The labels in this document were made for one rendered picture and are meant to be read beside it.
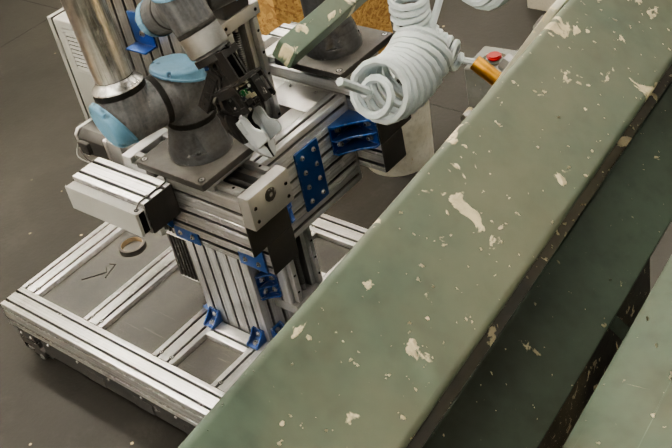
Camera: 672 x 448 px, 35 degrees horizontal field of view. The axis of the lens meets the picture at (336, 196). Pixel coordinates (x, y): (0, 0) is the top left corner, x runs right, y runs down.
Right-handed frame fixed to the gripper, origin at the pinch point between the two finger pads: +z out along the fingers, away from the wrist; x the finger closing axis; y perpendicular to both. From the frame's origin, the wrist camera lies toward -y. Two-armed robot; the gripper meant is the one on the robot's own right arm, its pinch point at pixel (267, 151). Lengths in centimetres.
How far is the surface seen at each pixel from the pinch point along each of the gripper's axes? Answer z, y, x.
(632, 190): 8, 88, -22
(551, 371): 11, 91, -47
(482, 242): -9, 105, -58
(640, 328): 2, 109, -53
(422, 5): -20, 84, -32
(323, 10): -25, 87, -44
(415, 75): -16, 86, -38
